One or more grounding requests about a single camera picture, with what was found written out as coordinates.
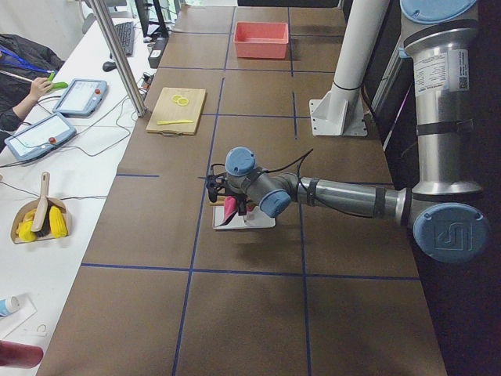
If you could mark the black computer mouse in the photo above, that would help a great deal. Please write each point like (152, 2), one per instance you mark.
(109, 66)

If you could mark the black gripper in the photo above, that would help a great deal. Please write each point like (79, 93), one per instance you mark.
(239, 200)

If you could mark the teach pendant near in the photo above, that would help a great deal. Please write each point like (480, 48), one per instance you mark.
(41, 138)

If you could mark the pink plastic bin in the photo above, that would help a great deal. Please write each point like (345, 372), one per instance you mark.
(261, 40)

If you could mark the pink grey cloth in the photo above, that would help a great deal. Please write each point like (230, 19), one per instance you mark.
(230, 210)

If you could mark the teach pendant far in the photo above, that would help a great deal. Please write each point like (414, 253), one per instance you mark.
(81, 98)

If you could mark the black keyboard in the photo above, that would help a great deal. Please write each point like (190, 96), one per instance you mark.
(126, 34)

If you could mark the aluminium frame post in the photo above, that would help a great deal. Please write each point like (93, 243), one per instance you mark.
(106, 25)

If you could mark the beige dustpan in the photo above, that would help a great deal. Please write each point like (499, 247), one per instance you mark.
(31, 205)

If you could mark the yellow toy corn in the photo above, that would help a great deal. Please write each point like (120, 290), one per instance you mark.
(57, 222)
(23, 230)

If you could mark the teach pendant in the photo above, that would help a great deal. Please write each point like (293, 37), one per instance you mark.
(41, 138)
(81, 98)

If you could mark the bamboo cutting board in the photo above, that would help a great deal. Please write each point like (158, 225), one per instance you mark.
(166, 110)

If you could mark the beige hand brush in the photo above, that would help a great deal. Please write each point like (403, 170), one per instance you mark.
(41, 220)

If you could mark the red cylinder bottle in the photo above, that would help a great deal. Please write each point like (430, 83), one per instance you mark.
(20, 355)

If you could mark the lemon slice near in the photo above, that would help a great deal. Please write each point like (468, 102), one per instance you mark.
(182, 101)

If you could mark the person dark jacket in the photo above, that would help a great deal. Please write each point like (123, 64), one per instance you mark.
(22, 60)

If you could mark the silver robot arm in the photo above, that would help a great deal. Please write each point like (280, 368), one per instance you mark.
(435, 36)

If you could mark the yellow plastic knife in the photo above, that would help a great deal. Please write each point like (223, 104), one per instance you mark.
(174, 122)

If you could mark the person hand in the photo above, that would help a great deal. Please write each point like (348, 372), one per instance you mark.
(39, 88)

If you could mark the black adapter box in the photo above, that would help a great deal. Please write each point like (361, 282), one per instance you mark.
(156, 52)

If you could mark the green plastic toy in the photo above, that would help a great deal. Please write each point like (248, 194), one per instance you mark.
(56, 85)

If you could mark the white rectangular tray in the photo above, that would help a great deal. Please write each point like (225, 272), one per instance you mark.
(255, 219)

